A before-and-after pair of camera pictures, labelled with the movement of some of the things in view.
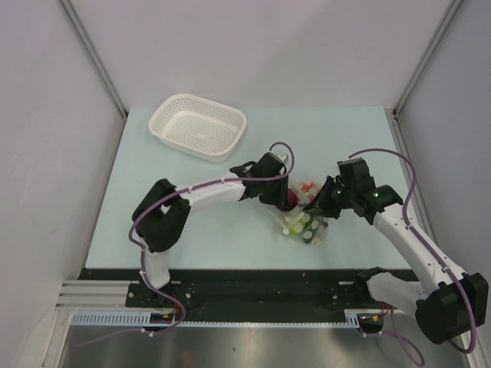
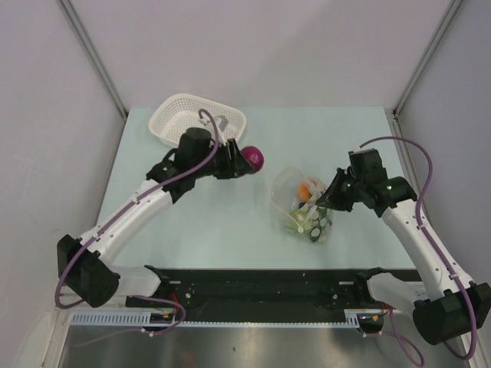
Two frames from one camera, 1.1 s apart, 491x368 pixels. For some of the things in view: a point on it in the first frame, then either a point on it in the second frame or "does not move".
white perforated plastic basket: [197, 127] does not move
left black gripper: [279, 198] to [236, 165]
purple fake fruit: [292, 201] to [254, 157]
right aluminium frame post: [421, 66] does not move
